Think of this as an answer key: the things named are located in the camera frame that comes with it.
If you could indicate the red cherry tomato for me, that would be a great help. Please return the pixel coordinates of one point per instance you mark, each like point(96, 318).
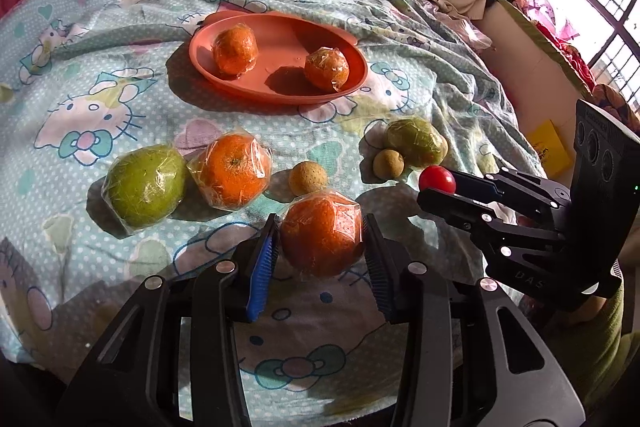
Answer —
point(436, 179)

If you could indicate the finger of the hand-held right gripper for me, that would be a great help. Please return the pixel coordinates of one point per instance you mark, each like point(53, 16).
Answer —
point(480, 182)
point(450, 207)

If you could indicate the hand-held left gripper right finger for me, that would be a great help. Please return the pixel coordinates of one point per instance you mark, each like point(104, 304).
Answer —
point(377, 277)

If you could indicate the yellow paper sheet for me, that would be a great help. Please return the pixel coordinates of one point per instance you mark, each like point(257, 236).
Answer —
point(550, 147)

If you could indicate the person's right forearm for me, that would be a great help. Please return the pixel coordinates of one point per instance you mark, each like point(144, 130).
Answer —
point(595, 352)

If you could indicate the orange oval plate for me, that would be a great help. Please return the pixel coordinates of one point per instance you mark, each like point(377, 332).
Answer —
point(280, 57)

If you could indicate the small round brown fruit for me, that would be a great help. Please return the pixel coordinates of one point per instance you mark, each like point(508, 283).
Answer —
point(389, 164)
point(307, 178)

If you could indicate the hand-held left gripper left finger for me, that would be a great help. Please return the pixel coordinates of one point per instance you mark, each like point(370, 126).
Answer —
point(262, 272)

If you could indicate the cartoon cat printed blanket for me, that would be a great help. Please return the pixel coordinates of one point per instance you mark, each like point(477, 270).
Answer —
point(100, 57)

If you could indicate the pink and red cloth heap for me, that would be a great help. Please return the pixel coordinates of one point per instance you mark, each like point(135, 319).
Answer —
point(560, 37)

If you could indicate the large green mango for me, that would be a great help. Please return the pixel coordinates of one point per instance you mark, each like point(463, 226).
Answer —
point(145, 187)

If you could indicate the plastic-wrapped orange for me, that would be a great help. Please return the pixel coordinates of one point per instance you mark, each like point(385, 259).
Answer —
point(235, 49)
point(232, 172)
point(320, 234)
point(326, 68)

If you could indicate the small wrapped green mango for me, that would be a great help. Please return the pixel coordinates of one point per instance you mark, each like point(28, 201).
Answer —
point(415, 142)

